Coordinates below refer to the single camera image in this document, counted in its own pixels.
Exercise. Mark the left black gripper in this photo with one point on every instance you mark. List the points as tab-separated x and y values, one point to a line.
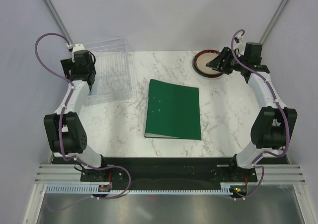
68	65

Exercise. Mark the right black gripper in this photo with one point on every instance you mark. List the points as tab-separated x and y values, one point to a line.
217	62

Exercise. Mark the light blue plate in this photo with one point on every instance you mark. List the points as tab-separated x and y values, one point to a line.
91	89

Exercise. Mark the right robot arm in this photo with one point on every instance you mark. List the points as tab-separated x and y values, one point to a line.
272	129

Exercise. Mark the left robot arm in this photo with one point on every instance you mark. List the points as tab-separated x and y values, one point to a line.
65	132

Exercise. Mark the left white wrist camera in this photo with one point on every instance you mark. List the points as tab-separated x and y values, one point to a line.
75	48

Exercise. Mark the white wire dish rack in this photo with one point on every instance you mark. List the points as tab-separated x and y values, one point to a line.
113	80

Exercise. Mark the green ring binder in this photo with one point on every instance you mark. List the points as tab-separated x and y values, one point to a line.
173	111

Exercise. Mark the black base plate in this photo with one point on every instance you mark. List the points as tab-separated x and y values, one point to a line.
167	173

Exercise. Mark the white slotted cable duct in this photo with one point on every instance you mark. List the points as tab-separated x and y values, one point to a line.
96	189

